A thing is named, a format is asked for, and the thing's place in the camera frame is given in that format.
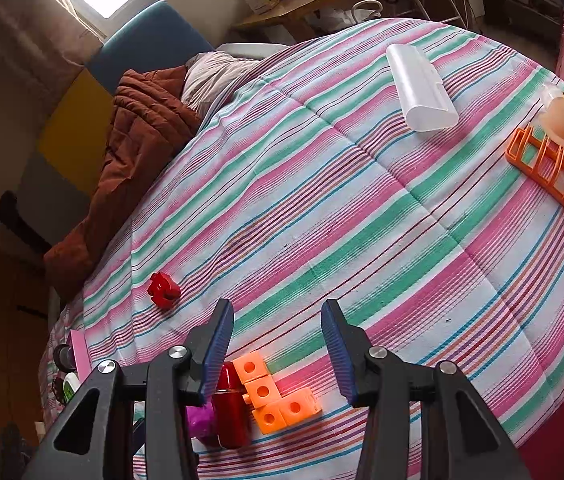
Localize red capsule bottle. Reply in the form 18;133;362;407
210;361;253;450

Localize magenta plastic toy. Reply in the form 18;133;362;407
185;400;220;446

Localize beige pillow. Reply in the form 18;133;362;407
180;51;263;121

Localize brown quilt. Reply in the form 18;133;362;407
43;66;203;296

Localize beige curtain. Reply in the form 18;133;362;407
0;0;108;76

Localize striped bedsheet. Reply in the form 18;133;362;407
37;17;564;480

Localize colour-block padded headboard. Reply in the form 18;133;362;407
17;0;217;221

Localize pink box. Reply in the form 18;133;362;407
44;330;93;421

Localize orange linked cubes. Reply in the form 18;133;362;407
232;351;323;435

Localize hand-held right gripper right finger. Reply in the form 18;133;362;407
321;299;532;480

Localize orange plastic rack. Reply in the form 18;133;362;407
506;127;564;246

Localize white cable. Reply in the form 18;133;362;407
349;0;383;17

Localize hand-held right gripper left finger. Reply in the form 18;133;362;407
22;299;235;480

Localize wooden desk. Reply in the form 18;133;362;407
232;0;387;31

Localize red toy block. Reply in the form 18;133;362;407
147;271;181;309

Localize translucent white case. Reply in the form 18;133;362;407
386;44;460;132

